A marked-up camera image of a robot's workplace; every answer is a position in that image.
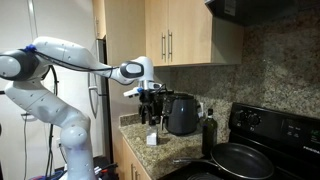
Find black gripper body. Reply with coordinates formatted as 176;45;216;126
139;90;163;115

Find small clear bottle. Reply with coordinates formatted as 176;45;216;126
146;125;158;146

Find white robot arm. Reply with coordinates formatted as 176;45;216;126
0;36;161;180

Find dark green wine bottle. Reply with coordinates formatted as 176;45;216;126
202;108;218;156

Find black air fryer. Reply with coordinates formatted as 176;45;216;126
162;93;198;136

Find stainless steel refrigerator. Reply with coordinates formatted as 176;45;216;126
87;38;114;164

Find light wood lower cabinet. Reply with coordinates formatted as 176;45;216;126
113;136;152;180

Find light wood cabinet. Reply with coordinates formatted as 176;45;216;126
92;0;245;67
113;136;152;180

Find light wood upper cabinet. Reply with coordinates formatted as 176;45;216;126
92;0;245;67

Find black frying pan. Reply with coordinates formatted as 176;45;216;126
172;143;274;180

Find black range hood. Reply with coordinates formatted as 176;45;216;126
204;0;320;26

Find black electric stove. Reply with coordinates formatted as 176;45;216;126
159;103;320;180

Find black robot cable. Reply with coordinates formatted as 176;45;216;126
24;48;119;76

